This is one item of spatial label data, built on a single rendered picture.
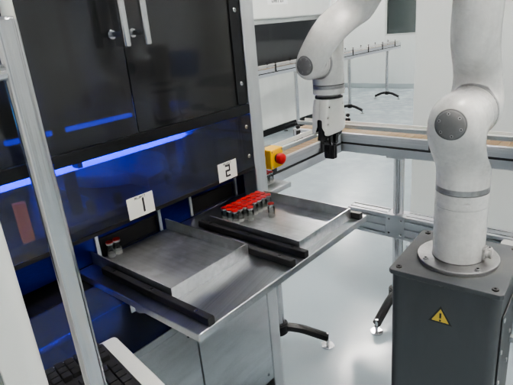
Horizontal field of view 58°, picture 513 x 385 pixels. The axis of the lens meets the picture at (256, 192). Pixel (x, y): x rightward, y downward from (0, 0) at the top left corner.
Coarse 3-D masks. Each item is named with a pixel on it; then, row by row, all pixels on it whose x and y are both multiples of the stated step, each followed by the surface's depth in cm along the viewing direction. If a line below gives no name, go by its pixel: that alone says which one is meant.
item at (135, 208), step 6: (150, 192) 128; (132, 198) 124; (138, 198) 125; (144, 198) 127; (150, 198) 128; (132, 204) 124; (138, 204) 125; (150, 204) 128; (132, 210) 124; (138, 210) 126; (150, 210) 129; (132, 216) 124; (138, 216) 126
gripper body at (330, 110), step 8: (336, 96) 122; (320, 104) 122; (328, 104) 121; (336, 104) 123; (312, 112) 124; (320, 112) 122; (328, 112) 122; (336, 112) 124; (312, 120) 125; (328, 120) 123; (336, 120) 125; (344, 120) 129; (312, 128) 125; (328, 128) 123; (336, 128) 126
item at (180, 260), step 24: (144, 240) 138; (168, 240) 136; (192, 240) 135; (216, 240) 130; (96, 264) 126; (120, 264) 117; (144, 264) 123; (168, 264) 122; (192, 264) 121; (216, 264) 114; (168, 288) 105; (192, 288) 109
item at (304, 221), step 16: (272, 192) 158; (288, 208) 152; (304, 208) 150; (320, 208) 146; (336, 208) 142; (224, 224) 139; (240, 224) 135; (256, 224) 142; (272, 224) 141; (288, 224) 140; (304, 224) 139; (320, 224) 138; (336, 224) 134; (288, 240) 123; (304, 240) 123
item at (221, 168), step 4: (232, 160) 151; (220, 164) 147; (224, 164) 148; (232, 164) 151; (236, 164) 152; (220, 168) 147; (224, 168) 149; (228, 168) 150; (232, 168) 151; (236, 168) 153; (220, 172) 147; (224, 172) 149; (228, 172) 150; (232, 172) 152; (236, 172) 153; (220, 176) 148; (224, 176) 149; (228, 176) 150; (232, 176) 152; (220, 180) 148; (224, 180) 149
